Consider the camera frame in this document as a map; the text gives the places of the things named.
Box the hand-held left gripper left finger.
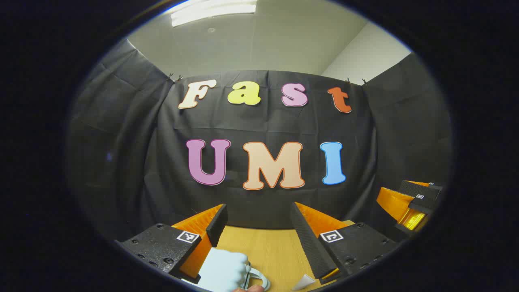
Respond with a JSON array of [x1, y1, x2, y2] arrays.
[[117, 203, 228, 284]]

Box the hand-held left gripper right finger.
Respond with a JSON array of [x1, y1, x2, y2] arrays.
[[290, 202, 400, 285]]

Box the white squeeze tube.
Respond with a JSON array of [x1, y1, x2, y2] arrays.
[[291, 273, 317, 292]]

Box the light blue suitcase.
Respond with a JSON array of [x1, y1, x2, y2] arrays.
[[182, 247, 271, 292]]

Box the black backdrop cloth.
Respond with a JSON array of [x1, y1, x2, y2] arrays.
[[67, 39, 453, 244]]

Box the ceiling light panel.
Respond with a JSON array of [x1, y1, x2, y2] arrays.
[[170, 0, 258, 27]]

